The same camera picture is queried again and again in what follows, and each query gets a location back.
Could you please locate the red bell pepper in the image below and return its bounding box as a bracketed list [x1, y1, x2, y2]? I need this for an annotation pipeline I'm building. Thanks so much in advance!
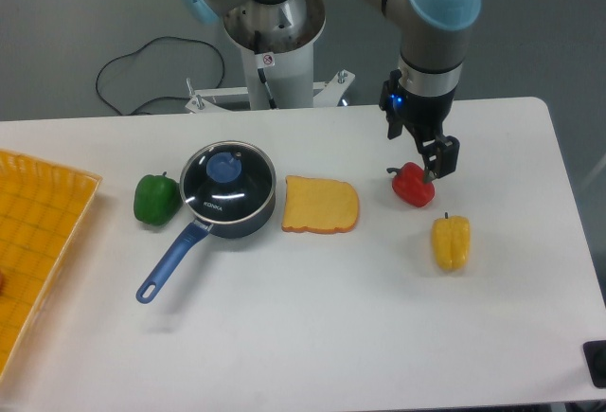
[386, 162, 436, 207]

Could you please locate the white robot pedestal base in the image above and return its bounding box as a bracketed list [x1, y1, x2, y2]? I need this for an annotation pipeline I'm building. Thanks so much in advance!
[186, 0, 355, 113]

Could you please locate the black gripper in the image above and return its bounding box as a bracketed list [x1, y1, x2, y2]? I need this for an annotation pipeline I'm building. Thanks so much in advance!
[379, 69, 460, 182]

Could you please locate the yellow bell pepper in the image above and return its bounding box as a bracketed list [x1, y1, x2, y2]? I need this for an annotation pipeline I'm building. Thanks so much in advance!
[431, 212, 472, 272]

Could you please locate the toast bread slice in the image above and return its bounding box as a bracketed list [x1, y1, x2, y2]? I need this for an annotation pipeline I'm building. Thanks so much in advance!
[281, 175, 360, 235]

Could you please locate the glass pot lid blue knob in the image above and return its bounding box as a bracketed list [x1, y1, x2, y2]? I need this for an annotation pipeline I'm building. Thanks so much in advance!
[180, 140, 277, 230]

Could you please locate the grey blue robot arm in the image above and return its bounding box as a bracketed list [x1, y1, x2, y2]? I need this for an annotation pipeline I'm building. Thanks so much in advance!
[182, 0, 481, 182]

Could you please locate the blue saucepan with handle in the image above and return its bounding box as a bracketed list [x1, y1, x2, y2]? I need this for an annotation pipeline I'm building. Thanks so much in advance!
[135, 190, 276, 304]

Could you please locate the green bell pepper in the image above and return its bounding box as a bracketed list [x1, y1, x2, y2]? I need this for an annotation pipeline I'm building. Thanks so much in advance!
[133, 172, 182, 227]

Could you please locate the yellow woven basket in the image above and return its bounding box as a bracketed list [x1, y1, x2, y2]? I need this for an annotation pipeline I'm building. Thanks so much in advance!
[1, 150, 102, 375]

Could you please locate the black floor cable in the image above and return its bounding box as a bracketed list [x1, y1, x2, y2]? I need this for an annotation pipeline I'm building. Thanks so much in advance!
[96, 36, 225, 116]

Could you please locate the black table corner device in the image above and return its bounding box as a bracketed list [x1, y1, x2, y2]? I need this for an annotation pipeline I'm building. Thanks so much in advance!
[582, 340, 606, 389]

